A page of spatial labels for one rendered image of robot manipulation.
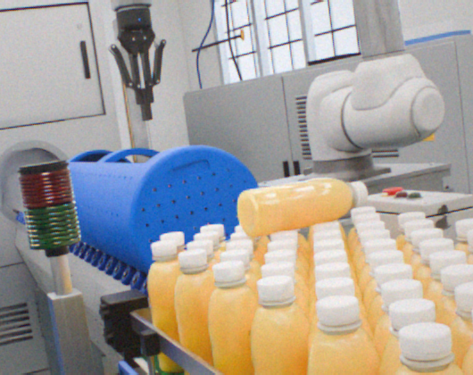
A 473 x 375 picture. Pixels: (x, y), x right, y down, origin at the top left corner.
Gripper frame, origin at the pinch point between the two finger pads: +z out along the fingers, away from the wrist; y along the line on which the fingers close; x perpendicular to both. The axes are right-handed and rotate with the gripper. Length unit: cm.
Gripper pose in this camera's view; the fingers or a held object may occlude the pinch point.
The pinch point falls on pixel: (145, 104)
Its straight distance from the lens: 161.4
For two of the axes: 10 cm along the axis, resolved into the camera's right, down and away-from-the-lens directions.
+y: -9.4, 1.6, -3.1
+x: 3.3, 0.6, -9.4
